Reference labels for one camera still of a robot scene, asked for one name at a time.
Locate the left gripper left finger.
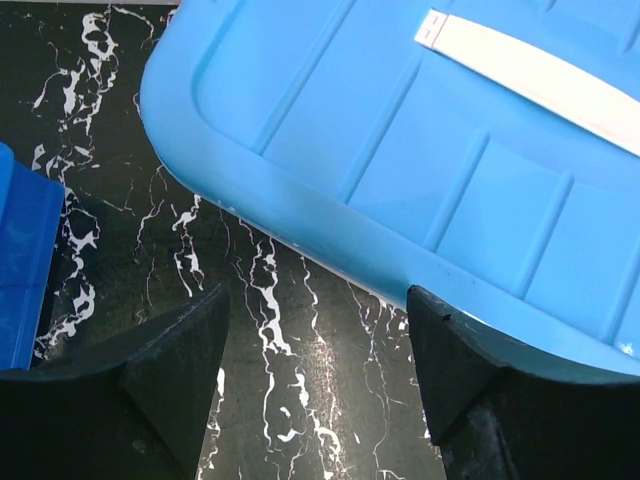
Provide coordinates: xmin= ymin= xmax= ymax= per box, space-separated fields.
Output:
xmin=1 ymin=284 xmax=230 ymax=479

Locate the light blue plastic lid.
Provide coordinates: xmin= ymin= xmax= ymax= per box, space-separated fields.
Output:
xmin=140 ymin=1 xmax=639 ymax=375

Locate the blue divided organizer tray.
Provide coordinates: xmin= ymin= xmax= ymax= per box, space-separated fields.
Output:
xmin=0 ymin=144 xmax=65 ymax=370

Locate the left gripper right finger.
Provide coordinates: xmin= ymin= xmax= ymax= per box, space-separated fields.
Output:
xmin=407 ymin=286 xmax=639 ymax=479

